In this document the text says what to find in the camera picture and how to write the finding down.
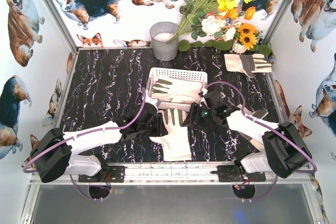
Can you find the white plastic storage basket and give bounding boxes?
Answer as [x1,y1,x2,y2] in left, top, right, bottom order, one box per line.
[146,67,207,112]

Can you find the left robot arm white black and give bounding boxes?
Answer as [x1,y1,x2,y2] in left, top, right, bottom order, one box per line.
[30,103,168,183]

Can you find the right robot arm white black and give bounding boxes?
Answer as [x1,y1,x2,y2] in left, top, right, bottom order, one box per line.
[182,91,312,178]

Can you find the right edge work glove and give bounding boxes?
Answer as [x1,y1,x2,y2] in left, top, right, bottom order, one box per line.
[238,108,268,152]

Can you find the grey metal bucket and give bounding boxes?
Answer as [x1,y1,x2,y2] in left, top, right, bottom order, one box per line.
[150,22,179,61]

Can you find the artificial flower bouquet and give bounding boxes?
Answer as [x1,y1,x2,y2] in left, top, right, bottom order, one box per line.
[174,0,280,56]

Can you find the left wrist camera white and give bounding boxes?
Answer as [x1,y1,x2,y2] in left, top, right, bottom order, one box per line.
[145,97,161,110]

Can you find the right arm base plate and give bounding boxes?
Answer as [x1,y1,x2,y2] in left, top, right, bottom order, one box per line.
[210,165,266,182]

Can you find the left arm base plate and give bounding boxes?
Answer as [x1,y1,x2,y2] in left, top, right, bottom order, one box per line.
[78,165,125,183]

